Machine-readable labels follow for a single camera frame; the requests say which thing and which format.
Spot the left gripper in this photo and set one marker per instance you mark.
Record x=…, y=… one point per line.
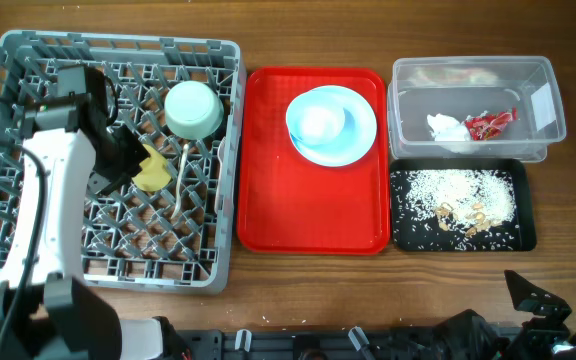
x=102, y=181

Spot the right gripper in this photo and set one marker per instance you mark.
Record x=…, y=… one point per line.
x=553, y=330

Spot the yellow plastic cup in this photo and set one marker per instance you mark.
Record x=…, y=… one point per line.
x=153, y=175

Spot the white plastic spoon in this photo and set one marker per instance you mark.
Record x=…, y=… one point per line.
x=179, y=180

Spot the green plastic bowl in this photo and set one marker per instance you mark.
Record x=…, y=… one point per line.
x=192, y=110

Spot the white plastic fork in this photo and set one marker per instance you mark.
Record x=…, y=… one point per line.
x=220, y=157

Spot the light blue small bowl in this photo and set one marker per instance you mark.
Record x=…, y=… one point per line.
x=315, y=124

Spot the light blue plate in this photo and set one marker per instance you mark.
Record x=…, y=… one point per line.
x=357, y=136

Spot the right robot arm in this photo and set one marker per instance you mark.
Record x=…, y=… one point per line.
x=469, y=336

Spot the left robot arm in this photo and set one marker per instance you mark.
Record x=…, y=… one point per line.
x=70, y=147

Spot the grey plastic dishwasher rack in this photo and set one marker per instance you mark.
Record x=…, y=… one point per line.
x=129, y=239

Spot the black food waste tray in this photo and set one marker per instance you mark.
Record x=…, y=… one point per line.
x=518, y=235

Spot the clear plastic waste bin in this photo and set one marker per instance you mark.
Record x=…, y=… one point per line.
x=463, y=86

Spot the pile of white rice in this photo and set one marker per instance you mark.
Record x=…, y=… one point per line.
x=424, y=190

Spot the peanut shells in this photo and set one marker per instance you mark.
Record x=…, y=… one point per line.
x=472, y=223

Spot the red snack wrapper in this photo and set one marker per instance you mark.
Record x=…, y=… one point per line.
x=489, y=125

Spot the red plastic serving tray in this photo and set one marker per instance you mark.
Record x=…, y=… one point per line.
x=287, y=204

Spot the crumpled white paper napkin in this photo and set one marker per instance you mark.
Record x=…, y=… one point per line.
x=447, y=128

